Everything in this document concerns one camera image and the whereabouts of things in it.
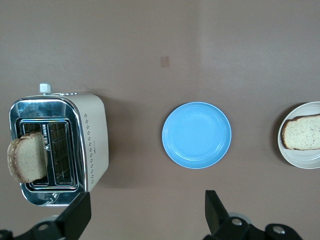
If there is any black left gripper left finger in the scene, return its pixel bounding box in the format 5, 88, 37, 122
0, 191, 92, 240

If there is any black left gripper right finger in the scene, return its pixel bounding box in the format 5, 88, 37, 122
202, 189, 305, 240

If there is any toasted bread slice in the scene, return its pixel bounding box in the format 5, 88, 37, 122
281, 114, 320, 151
6, 131, 49, 183

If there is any blue plate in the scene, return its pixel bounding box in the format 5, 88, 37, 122
161, 101, 233, 170

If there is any beige plate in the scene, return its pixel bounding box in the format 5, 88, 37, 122
276, 101, 320, 170

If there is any beige chrome toaster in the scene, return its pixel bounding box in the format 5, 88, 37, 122
8, 82, 110, 208

